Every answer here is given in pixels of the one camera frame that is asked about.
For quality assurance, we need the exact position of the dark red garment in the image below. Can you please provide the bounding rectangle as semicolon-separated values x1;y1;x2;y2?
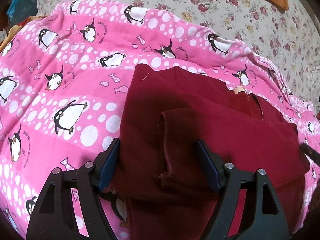
112;64;310;239

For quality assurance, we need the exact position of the pink penguin blanket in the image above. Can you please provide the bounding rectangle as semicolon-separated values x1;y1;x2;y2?
1;0;319;239

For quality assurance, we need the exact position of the floral bed sheet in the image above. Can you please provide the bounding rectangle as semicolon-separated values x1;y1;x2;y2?
37;0;319;107

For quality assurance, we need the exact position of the blue plastic bag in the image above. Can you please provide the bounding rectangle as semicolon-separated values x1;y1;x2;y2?
6;0;38;27

